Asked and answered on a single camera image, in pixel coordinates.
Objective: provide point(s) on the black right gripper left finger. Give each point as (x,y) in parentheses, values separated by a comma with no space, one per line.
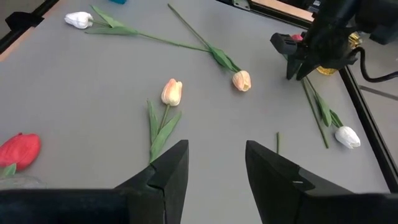
(174,177)

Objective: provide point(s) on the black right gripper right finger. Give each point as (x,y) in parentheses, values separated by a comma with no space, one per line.
(273,180)

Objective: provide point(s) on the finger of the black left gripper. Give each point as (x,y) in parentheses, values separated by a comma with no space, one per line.
(292,67)
(306,70)

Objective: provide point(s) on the red artificial tulip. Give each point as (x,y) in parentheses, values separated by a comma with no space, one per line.
(18,151)
(297,37)

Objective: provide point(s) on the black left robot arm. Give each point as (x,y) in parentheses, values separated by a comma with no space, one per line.
(379,18)

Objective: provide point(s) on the yellow glass vase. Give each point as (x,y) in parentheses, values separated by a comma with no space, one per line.
(326,71)

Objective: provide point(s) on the blue glass vase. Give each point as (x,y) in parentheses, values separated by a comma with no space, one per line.
(118,1)

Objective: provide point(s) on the wooden table side board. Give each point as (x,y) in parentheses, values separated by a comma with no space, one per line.
(280,8)

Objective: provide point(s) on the white artificial tulip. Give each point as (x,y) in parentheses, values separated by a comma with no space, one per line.
(347,137)
(78,20)

